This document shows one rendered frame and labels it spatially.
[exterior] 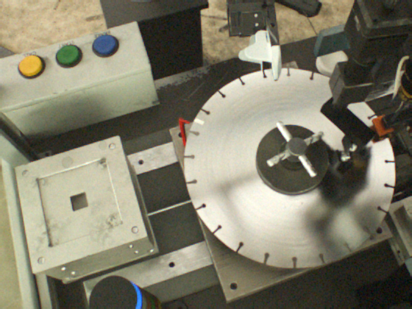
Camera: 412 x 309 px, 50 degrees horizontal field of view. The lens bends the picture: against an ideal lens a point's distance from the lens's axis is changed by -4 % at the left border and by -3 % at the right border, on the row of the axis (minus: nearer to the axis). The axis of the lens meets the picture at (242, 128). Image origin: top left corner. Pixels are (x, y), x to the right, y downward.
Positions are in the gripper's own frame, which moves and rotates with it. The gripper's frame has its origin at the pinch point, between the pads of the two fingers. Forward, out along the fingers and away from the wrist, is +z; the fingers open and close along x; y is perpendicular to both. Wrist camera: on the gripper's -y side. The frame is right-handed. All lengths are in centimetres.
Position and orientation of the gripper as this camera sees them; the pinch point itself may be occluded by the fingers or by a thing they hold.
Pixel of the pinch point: (273, 79)
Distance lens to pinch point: 84.0
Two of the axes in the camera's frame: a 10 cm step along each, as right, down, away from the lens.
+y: -9.9, 1.0, -0.8
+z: 0.9, 9.9, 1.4
